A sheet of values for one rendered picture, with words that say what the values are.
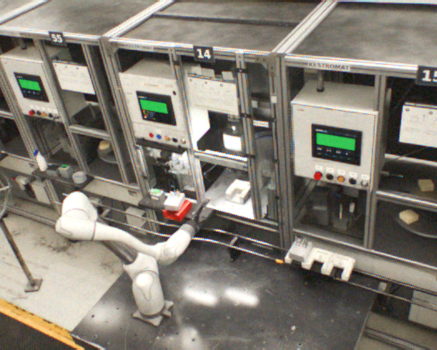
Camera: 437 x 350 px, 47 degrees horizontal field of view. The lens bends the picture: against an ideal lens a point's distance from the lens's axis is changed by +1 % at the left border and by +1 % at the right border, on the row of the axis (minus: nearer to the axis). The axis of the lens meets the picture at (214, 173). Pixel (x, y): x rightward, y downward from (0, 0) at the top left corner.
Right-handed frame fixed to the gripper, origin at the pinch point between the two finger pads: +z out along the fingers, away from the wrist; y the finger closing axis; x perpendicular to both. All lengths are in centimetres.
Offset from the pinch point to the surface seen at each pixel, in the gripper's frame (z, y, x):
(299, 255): 1, -20, -57
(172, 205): 4.1, -10.7, 30.1
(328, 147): 18, 46, -68
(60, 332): -58, -111, 113
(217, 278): -14.3, -44.4, -8.5
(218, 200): 29.9, -21.4, 11.3
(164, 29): 47, 89, 42
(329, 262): 7, -24, -73
